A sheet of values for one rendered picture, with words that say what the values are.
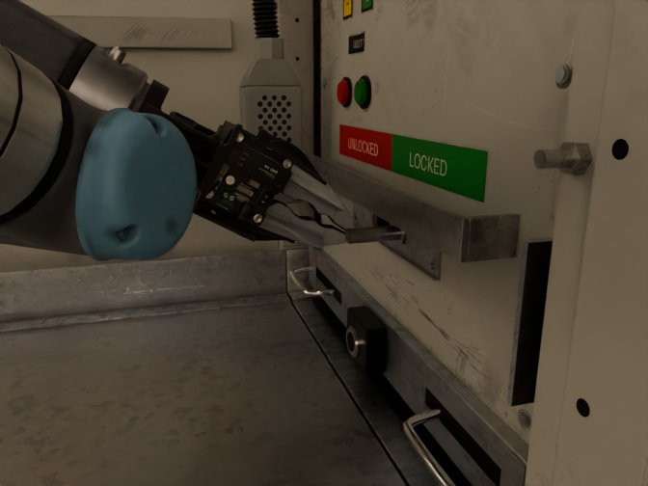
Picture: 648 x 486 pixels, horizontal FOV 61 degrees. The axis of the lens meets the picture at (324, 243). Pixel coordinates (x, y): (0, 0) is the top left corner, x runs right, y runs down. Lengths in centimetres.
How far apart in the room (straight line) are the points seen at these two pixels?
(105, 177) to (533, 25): 25
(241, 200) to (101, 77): 13
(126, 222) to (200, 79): 61
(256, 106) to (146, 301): 32
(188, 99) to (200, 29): 10
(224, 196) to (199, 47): 45
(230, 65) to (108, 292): 37
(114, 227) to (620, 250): 21
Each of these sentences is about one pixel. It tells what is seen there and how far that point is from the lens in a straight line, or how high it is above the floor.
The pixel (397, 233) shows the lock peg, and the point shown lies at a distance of 50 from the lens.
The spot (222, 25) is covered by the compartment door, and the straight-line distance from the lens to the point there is 84.
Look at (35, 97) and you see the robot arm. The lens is 25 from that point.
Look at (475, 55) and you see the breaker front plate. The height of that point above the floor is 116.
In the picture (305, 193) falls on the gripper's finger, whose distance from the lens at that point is 48.
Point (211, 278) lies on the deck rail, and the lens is 80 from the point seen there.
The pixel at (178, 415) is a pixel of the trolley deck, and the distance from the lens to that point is 56.
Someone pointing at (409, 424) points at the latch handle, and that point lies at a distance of 44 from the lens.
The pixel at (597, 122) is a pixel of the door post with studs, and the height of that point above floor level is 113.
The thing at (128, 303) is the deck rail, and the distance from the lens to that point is 81.
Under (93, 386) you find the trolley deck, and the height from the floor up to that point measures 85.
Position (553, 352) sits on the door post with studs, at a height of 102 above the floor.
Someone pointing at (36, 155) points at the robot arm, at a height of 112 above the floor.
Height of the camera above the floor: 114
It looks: 16 degrees down
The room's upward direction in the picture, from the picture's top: straight up
